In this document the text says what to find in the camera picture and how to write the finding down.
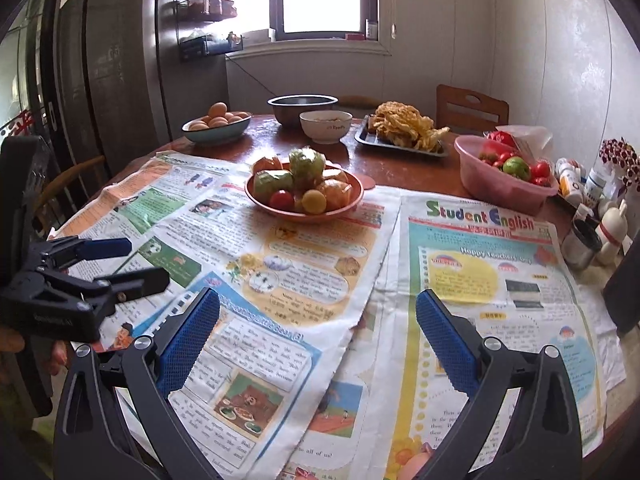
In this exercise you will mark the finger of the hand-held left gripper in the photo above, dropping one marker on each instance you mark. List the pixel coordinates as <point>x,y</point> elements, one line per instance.
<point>140,280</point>
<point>105,247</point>

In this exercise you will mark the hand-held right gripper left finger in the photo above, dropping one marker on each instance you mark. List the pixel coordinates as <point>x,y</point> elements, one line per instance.
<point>192,335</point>

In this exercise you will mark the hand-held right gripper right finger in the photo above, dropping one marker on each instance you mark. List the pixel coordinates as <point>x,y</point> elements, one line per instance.
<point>447,340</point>

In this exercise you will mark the red tomato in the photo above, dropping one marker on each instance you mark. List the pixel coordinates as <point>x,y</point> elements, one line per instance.
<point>282,200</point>

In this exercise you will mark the plastic-wrapped green fruit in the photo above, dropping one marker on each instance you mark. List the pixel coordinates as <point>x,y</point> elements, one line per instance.
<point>307,165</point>
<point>272,183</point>

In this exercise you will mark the orange flower-shaped plastic plate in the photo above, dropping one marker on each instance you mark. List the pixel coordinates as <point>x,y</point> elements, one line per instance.
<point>350,200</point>

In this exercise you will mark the plastic-wrapped orange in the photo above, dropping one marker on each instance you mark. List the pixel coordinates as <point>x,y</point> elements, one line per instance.
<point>335,175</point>
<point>267,163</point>
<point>335,196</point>

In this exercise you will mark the brown longan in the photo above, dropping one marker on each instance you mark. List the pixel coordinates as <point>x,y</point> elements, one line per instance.
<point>314,201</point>

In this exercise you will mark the person's left hand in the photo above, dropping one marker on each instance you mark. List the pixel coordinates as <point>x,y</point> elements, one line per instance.
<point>12,350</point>

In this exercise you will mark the wooden armchair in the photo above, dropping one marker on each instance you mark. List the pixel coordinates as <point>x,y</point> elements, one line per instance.
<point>75,180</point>

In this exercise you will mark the colourful newspaper sheet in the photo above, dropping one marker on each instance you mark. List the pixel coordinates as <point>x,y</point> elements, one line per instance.
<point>225,260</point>
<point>525,280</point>

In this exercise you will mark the pink plastic basin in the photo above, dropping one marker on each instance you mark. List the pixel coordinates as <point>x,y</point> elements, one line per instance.
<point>500,195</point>

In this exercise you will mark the teal oval egg bowl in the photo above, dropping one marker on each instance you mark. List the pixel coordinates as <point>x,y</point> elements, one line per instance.
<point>220,136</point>

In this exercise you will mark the small steel cup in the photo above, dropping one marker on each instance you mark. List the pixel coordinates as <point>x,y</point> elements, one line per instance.
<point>581,245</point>

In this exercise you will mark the pile of brown eggs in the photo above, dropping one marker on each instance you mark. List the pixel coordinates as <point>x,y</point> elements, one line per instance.
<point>217,117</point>

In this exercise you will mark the green tomato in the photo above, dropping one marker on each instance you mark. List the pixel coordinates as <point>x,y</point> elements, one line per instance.
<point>516,169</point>

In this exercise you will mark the black thermos bottle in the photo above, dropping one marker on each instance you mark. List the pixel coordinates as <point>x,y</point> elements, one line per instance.
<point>625,290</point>

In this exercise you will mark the pile of small red tomatoes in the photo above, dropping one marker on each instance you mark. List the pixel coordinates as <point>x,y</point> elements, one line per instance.
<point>492,157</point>

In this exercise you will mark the grey refrigerator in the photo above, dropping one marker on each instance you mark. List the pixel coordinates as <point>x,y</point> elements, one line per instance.
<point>125,60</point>

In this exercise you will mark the glass door with red print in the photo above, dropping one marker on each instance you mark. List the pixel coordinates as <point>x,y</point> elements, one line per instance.
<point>25,70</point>

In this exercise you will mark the white rabbit figure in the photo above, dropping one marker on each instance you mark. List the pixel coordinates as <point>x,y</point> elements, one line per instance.
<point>615,232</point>

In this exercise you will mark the white bottle orange label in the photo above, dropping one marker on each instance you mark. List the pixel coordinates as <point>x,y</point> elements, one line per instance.
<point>570,182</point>

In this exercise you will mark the red snack packet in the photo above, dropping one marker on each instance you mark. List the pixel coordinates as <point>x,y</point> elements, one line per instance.
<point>502,139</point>

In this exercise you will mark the white bottle green label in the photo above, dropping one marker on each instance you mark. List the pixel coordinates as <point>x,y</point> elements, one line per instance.
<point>596,182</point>

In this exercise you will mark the fried dough pile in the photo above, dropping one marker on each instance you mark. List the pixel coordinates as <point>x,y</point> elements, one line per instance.
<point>405,125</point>

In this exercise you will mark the white plastic bag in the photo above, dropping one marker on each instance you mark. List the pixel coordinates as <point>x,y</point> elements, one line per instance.
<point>537,140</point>

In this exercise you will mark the stainless steel bowl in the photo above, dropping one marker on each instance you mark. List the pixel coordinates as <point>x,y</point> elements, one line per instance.
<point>300,110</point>

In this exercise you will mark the white ceramic bowl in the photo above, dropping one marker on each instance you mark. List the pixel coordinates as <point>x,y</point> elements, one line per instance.
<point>325,131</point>

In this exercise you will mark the curved wooden chair back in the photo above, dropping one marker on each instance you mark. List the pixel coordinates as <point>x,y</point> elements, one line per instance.
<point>360,100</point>

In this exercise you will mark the small bottle on sill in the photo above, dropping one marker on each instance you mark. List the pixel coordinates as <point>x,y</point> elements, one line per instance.
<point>371,30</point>

